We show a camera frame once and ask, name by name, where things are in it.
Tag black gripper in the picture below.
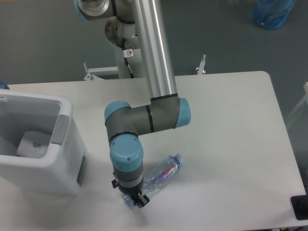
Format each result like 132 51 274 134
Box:
112 177 150 208

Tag clear plastic water bottle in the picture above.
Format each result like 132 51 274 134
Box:
122 154 182 209

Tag white paper wrapper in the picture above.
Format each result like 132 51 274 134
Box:
17 131 51 159

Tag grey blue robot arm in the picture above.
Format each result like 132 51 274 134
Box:
74 0 191 207

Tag white plastic trash can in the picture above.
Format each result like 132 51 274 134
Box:
0 90 88 195

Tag black device at table edge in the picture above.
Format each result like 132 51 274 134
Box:
291 195 308 220

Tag blue object at left edge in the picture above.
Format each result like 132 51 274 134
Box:
0 81 10 90

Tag blue plastic bag on floor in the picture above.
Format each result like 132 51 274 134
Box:
252 0 296 29

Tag black cable on pedestal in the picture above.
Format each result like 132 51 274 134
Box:
121 38 135 79

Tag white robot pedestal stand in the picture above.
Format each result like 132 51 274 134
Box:
83 18 147 81

